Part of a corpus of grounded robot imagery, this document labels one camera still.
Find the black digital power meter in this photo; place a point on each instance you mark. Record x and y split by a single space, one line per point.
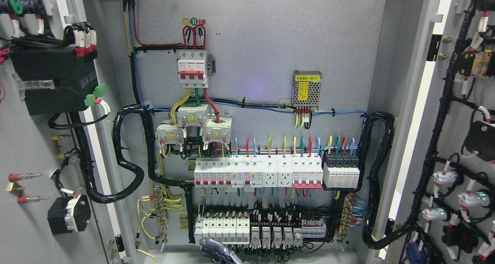
57 80

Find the grey second robot hand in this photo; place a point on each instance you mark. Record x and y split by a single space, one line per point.
217 252

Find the grey cabinet door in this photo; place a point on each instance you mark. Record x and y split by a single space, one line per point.
28 160
450 179

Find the white current transformers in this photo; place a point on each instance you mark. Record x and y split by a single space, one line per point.
194 121

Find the white socket breaker row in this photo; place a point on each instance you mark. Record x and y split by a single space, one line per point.
257 172

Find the black surge protector block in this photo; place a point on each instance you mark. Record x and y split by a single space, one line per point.
341 173

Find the main red white breaker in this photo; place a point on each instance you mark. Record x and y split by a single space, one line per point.
193 68

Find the white rotary selector switch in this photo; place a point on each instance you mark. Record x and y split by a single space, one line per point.
68 214

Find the metal mesh power supply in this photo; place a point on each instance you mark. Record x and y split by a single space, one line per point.
306 88

